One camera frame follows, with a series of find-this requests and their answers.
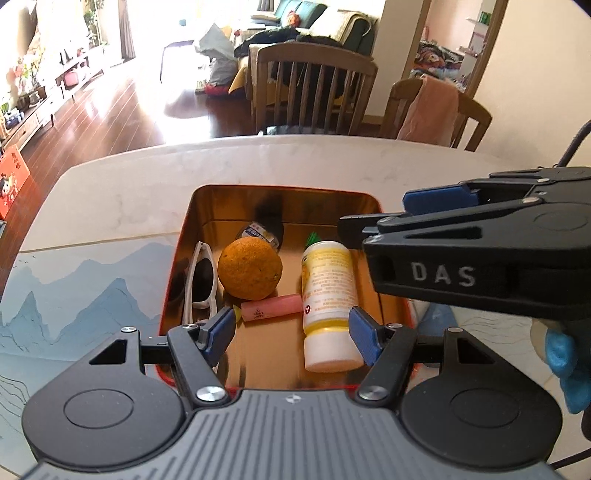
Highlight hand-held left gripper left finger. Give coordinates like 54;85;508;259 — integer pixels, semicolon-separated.
85;305;234;409

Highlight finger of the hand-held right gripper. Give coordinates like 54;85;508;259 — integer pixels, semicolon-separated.
402;178;546;217
337;198;543;252

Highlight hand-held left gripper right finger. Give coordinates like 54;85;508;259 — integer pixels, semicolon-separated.
348;306;497;411

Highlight white sunglasses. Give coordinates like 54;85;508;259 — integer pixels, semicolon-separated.
181;241;219;326

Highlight red metal tin box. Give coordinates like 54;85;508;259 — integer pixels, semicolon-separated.
154;185;432;402

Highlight yellow plastic bottle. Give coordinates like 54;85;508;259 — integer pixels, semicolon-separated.
301;241;365;372

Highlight pink tube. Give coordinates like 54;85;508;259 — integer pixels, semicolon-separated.
240;294;303;324

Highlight orange fruit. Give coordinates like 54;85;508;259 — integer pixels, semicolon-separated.
218;237;283;302

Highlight small dark labelled jar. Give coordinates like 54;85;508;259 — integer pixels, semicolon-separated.
241;222;283;252

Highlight person's right hand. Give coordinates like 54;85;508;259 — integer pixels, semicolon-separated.
531;318;587;414

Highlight pink cloth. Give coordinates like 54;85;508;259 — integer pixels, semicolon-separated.
398;76;460;146

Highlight wooden chair with cloth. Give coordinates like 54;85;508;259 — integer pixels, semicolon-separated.
379;76;492;151

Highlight bed with colourful bedding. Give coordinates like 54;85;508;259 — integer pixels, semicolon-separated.
413;41;467;86

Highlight mountain print table mat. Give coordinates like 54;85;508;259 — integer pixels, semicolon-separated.
0;230;183;480

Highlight wooden slatted chair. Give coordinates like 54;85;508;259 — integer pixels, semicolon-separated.
248;42;378;134

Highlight white sofa blanket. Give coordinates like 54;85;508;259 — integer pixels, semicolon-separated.
309;8;365;44

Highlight black jacket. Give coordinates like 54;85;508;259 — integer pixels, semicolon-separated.
233;27;352;61

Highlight dark green sofa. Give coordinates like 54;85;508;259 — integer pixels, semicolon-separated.
252;0;377;56

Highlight pale blue bag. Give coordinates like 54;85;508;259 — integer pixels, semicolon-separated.
194;23;238;95

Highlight wooden coffee table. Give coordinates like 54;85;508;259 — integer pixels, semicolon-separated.
159;39;197;84

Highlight orange gift box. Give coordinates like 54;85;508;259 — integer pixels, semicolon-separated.
0;144;31;220

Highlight long wooden tv cabinet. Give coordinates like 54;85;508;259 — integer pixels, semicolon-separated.
0;44;109;153

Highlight black cable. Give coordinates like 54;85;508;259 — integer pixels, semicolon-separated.
556;119;591;168

